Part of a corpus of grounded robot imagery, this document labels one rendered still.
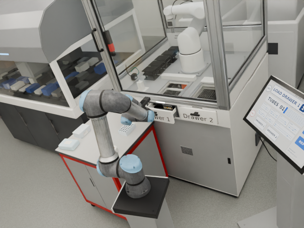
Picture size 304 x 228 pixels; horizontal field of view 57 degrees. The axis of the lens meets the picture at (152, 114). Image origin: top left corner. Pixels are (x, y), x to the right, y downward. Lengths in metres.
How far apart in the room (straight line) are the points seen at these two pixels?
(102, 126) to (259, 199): 1.58
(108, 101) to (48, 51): 1.11
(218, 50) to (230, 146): 0.75
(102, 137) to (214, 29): 0.87
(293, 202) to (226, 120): 0.65
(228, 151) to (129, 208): 0.90
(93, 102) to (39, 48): 1.07
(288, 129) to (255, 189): 1.18
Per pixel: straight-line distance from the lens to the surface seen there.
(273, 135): 1.64
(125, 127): 2.29
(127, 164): 1.58
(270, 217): 2.47
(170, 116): 2.09
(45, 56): 2.41
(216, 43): 1.72
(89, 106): 1.47
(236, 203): 2.59
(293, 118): 1.59
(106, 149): 1.59
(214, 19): 1.67
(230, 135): 2.07
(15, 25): 2.69
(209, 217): 2.52
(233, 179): 2.40
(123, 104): 1.44
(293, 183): 1.87
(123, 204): 1.71
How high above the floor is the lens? 2.06
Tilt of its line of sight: 33 degrees down
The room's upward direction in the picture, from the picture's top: 16 degrees counter-clockwise
